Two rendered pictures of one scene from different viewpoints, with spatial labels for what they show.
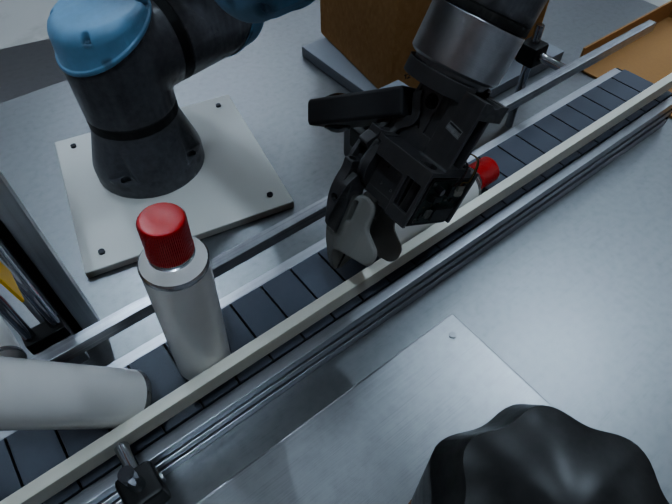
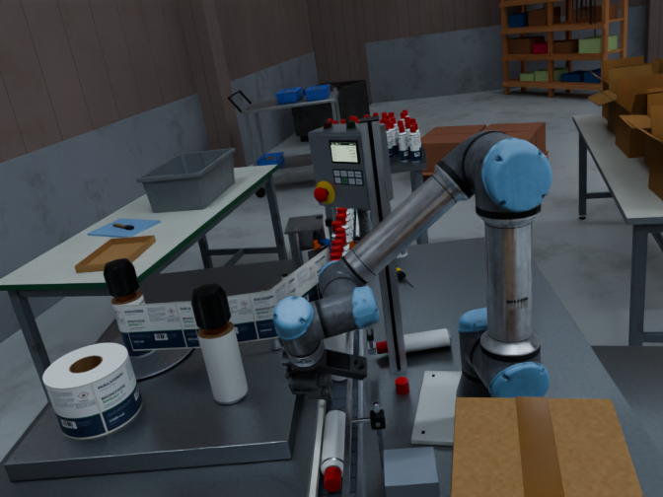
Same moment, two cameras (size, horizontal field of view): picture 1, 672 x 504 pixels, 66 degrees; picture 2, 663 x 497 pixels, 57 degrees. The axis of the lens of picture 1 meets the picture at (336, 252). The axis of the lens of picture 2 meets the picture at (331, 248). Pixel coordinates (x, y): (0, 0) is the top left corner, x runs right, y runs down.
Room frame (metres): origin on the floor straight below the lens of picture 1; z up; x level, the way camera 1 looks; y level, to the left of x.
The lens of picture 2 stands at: (1.17, -0.81, 1.74)
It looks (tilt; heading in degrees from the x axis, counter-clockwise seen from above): 21 degrees down; 134
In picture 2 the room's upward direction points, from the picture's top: 9 degrees counter-clockwise
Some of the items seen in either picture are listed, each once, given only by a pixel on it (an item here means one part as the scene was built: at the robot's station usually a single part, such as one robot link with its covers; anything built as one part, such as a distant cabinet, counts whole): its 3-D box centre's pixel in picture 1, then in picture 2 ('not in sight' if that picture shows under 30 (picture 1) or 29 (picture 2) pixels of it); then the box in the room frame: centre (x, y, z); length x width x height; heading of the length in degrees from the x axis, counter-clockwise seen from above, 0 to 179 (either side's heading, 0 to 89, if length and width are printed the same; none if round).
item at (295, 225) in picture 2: not in sight; (304, 223); (-0.13, 0.44, 1.14); 0.14 x 0.11 x 0.01; 128
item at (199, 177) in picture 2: not in sight; (192, 179); (-1.91, 1.29, 0.91); 0.60 x 0.40 x 0.22; 120
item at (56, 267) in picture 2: not in sight; (180, 274); (-1.87, 1.02, 0.40); 1.90 x 0.75 x 0.80; 116
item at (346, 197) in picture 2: not in sight; (349, 166); (0.21, 0.30, 1.38); 0.17 x 0.10 x 0.19; 3
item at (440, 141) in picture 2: not in sight; (479, 154); (-1.77, 4.55, 0.22); 1.24 x 0.89 x 0.43; 19
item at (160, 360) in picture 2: not in sight; (142, 352); (-0.37, -0.07, 0.89); 0.31 x 0.31 x 0.01
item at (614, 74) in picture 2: not in sight; (630, 102); (0.01, 3.21, 0.97); 0.46 x 0.44 x 0.37; 121
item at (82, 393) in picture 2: not in sight; (94, 389); (-0.21, -0.29, 0.95); 0.20 x 0.20 x 0.14
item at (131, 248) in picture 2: not in sight; (116, 252); (-1.47, 0.48, 0.82); 0.34 x 0.24 x 0.04; 122
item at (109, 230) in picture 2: not in sight; (123, 228); (-1.85, 0.74, 0.81); 0.32 x 0.24 x 0.01; 12
